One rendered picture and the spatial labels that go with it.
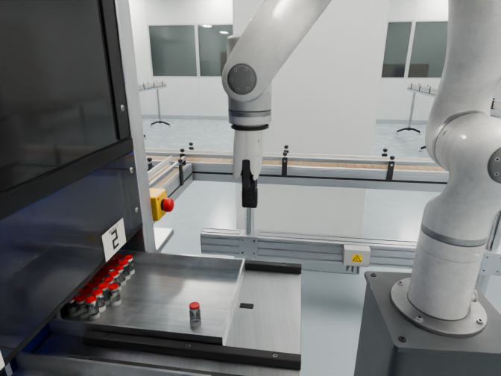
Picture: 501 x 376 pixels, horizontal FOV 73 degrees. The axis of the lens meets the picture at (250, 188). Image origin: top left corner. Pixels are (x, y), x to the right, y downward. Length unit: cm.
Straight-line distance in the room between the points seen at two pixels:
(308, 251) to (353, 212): 65
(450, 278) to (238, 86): 55
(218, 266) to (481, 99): 67
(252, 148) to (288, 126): 150
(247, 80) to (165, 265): 55
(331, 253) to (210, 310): 109
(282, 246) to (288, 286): 91
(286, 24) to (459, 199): 42
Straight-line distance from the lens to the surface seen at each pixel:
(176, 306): 79
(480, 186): 67
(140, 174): 87
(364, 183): 160
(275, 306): 78
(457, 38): 71
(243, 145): 64
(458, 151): 68
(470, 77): 71
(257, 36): 56
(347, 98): 213
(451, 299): 83
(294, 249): 175
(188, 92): 910
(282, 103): 212
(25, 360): 75
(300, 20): 59
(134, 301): 82
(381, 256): 181
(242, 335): 71
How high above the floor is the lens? 137
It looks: 20 degrees down
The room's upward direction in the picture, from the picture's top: straight up
